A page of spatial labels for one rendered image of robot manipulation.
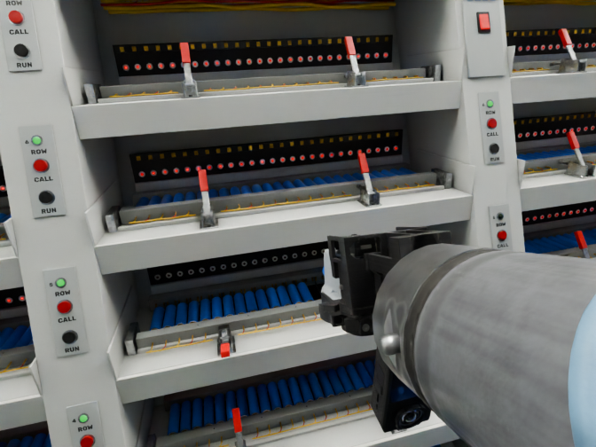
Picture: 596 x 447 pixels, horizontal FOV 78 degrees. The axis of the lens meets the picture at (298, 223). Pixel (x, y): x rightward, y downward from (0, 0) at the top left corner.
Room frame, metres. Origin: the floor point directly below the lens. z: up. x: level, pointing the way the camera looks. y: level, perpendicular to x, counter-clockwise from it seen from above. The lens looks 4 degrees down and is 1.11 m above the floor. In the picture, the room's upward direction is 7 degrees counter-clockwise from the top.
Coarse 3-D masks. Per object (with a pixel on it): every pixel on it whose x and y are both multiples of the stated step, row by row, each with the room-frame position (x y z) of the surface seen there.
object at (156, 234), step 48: (240, 144) 0.72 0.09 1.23; (288, 144) 0.74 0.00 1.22; (336, 144) 0.76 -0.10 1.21; (384, 144) 0.78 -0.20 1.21; (144, 192) 0.68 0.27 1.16; (192, 192) 0.68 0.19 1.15; (240, 192) 0.72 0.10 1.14; (288, 192) 0.64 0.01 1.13; (336, 192) 0.66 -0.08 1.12; (384, 192) 0.66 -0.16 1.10; (432, 192) 0.66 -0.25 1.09; (96, 240) 0.52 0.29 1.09; (144, 240) 0.53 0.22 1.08; (192, 240) 0.55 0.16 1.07; (240, 240) 0.56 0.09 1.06; (288, 240) 0.58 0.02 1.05
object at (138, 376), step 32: (160, 288) 0.69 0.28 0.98; (128, 320) 0.61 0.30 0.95; (320, 320) 0.62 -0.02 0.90; (128, 352) 0.56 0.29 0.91; (160, 352) 0.57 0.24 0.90; (192, 352) 0.56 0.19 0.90; (256, 352) 0.56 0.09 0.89; (288, 352) 0.57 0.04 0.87; (320, 352) 0.58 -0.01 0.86; (352, 352) 0.60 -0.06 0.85; (128, 384) 0.52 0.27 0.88; (160, 384) 0.53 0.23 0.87; (192, 384) 0.55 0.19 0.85
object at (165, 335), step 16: (304, 304) 0.63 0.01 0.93; (208, 320) 0.60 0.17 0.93; (224, 320) 0.60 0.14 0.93; (240, 320) 0.60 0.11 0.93; (256, 320) 0.60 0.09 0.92; (272, 320) 0.61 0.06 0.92; (304, 320) 0.61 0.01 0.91; (144, 336) 0.57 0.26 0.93; (160, 336) 0.57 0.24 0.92; (176, 336) 0.58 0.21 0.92; (192, 336) 0.58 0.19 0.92
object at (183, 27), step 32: (96, 0) 0.71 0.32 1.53; (128, 32) 0.72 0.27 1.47; (160, 32) 0.73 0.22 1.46; (192, 32) 0.75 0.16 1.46; (224, 32) 0.76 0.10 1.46; (256, 32) 0.77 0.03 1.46; (288, 32) 0.78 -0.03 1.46; (320, 32) 0.80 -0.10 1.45; (352, 32) 0.81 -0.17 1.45; (384, 32) 0.83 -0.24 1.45; (224, 128) 0.75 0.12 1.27; (256, 128) 0.77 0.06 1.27; (288, 128) 0.78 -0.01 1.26; (320, 128) 0.79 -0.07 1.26; (352, 128) 0.81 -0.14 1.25; (384, 128) 0.82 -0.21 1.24; (0, 160) 0.67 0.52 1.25; (128, 160) 0.72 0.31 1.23; (128, 192) 0.71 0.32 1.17
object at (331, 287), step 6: (324, 258) 0.39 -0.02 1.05; (324, 264) 0.40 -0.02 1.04; (330, 264) 0.37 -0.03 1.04; (330, 270) 0.37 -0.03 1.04; (330, 276) 0.38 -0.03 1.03; (330, 282) 0.38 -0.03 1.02; (336, 282) 0.36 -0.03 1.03; (324, 288) 0.39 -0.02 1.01; (330, 288) 0.38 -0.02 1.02; (336, 288) 0.36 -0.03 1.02; (330, 294) 0.36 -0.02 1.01; (336, 294) 0.36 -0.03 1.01
